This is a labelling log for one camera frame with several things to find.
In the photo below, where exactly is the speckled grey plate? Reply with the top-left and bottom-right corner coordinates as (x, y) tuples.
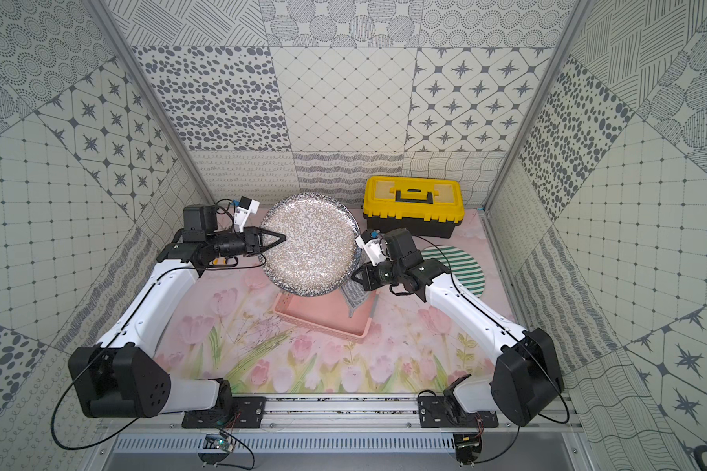
(261, 192), (361, 298)

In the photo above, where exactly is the green striped plate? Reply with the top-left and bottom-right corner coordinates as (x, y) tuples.
(421, 245), (486, 298)

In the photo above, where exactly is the grey knitted cloth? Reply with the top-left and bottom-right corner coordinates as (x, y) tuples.
(341, 280), (372, 318)

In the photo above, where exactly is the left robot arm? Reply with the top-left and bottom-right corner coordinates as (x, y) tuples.
(68, 197), (286, 419)

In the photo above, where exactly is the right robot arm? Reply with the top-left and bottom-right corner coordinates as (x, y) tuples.
(351, 229), (565, 427)

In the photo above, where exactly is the pink plastic dish rack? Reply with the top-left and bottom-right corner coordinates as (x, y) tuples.
(272, 288), (376, 343)

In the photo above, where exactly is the yellow black toolbox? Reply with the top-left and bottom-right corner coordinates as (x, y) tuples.
(363, 176), (465, 239)

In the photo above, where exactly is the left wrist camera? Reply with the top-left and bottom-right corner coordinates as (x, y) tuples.
(233, 196), (260, 233)

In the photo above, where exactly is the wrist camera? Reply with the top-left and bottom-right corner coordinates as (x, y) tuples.
(355, 230), (388, 266)
(233, 196), (260, 233)

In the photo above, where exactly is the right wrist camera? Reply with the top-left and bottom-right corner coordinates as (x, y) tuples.
(355, 230), (388, 266)

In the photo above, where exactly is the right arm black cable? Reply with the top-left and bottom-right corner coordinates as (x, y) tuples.
(414, 234), (571, 425)

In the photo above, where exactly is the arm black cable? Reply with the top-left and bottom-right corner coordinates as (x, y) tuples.
(50, 252), (266, 453)
(414, 234), (571, 425)

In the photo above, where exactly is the aluminium mounting rail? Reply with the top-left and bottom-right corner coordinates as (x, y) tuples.
(93, 391), (584, 434)

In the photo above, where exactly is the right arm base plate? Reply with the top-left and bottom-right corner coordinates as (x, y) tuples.
(416, 392), (499, 429)

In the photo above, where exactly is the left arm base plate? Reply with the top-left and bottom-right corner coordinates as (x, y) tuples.
(181, 396), (267, 429)

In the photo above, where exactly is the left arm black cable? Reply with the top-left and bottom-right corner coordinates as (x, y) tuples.
(50, 252), (266, 453)

